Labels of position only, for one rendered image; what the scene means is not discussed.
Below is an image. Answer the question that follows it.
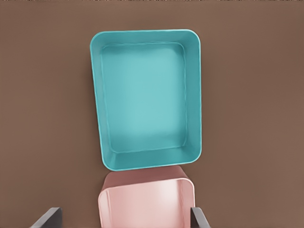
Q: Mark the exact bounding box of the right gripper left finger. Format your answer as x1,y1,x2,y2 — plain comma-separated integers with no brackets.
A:
29,207,63,228

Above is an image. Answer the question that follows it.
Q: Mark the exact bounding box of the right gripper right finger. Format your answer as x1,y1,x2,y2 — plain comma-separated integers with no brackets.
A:
190,207,211,228

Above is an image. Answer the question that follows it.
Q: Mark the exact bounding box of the pink rectangular tray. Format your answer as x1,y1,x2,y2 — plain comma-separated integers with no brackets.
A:
97,165,196,228

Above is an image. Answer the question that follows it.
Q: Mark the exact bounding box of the teal rectangular tray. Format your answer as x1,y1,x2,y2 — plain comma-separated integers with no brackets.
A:
90,28,203,171

